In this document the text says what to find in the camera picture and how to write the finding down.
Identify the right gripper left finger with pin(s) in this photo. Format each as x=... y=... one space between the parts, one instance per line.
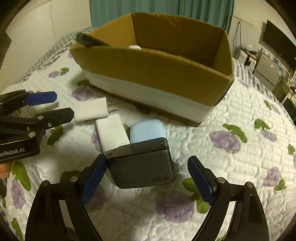
x=79 y=191

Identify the wall-mounted black television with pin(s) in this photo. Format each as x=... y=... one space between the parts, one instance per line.
x=278 y=41

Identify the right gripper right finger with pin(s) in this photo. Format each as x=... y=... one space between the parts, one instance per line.
x=216 y=192

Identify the checkered bed sheet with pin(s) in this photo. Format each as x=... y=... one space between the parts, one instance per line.
x=53 y=49

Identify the brown cardboard box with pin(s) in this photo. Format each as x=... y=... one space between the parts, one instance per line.
x=183 y=70

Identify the white 66W charger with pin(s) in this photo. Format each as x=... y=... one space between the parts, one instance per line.
x=111 y=132

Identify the black TV remote control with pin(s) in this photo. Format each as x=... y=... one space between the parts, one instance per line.
x=89 y=41

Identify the white red-capped bottle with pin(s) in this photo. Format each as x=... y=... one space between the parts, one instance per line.
x=135 y=47

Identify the black 65W charger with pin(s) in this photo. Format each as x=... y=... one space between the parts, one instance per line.
x=142 y=164

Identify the green window curtain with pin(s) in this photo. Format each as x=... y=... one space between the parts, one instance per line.
x=215 y=12

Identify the white suitcase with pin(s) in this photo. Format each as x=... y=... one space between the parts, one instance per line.
x=242 y=57

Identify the silver mini fridge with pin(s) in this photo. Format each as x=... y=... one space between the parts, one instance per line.
x=267 y=70

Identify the light blue earbuds case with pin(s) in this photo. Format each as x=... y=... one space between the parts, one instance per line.
x=147 y=130

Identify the white cube charger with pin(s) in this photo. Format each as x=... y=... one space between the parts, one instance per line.
x=91 y=110

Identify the white dressing table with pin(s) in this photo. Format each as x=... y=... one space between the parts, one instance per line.
x=285 y=93

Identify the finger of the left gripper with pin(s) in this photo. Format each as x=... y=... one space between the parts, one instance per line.
x=23 y=128
x=12 y=101

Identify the person's left hand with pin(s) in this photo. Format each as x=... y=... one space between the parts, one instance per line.
x=5 y=169

